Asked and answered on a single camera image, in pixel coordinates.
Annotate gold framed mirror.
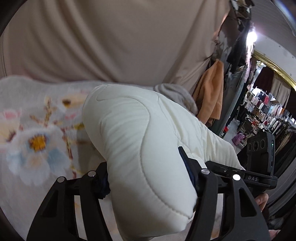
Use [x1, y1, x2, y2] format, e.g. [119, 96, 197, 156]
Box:
[222, 49, 296, 153]

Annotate dark hanging clothes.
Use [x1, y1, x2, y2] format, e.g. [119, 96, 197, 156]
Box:
[212, 1, 254, 74]

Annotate floral white blanket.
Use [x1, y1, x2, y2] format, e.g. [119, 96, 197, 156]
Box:
[1, 76, 106, 240]

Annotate person's right hand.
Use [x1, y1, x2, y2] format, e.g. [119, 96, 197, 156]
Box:
[255, 193, 269, 211]

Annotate cream quilted jacket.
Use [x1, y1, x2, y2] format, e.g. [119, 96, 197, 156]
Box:
[82, 84, 241, 240]

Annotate beige curtain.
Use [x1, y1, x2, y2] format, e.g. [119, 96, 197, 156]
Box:
[1, 1, 230, 91]

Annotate orange hanging garment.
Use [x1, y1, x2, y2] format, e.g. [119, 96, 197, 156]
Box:
[193, 59, 224, 126]

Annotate grey knit garment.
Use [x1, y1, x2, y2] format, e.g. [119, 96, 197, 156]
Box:
[153, 83, 198, 115]

